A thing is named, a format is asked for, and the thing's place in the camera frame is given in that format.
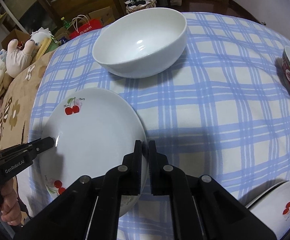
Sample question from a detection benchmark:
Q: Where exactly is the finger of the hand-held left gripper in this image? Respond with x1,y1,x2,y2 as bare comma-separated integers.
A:
0,136,56,162

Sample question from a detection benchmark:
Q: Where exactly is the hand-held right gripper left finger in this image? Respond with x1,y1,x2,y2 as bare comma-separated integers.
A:
15,140,143,240

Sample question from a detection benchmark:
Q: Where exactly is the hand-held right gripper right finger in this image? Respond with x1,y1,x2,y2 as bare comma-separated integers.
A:
148,140,277,240

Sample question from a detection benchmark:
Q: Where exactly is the small cherry plate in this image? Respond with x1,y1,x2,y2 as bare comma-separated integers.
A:
40,88,148,218

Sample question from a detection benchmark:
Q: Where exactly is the medium cherry plate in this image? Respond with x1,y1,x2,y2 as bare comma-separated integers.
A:
245,180,290,233

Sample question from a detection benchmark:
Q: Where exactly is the white bowl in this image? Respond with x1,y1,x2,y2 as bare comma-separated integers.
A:
92,7,187,78

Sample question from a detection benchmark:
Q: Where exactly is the person's left hand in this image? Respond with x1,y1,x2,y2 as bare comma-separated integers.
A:
0,177,21,225

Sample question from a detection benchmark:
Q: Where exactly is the blue plaid cloth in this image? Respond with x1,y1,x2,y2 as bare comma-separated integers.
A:
28,11,290,240

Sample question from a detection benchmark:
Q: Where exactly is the green plush toy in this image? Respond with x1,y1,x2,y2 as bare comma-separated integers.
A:
36,36,59,58

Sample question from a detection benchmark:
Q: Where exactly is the open cardboard box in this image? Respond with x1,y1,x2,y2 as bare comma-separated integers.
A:
1,29,31,53

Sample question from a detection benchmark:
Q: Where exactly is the white-haired doll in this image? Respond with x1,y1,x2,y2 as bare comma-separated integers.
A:
30,27,53,45

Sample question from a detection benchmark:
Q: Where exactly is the red paper bag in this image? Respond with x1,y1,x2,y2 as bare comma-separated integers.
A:
68,15,103,39

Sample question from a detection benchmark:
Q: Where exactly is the wicker basket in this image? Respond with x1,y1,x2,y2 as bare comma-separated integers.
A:
125,0,158,13

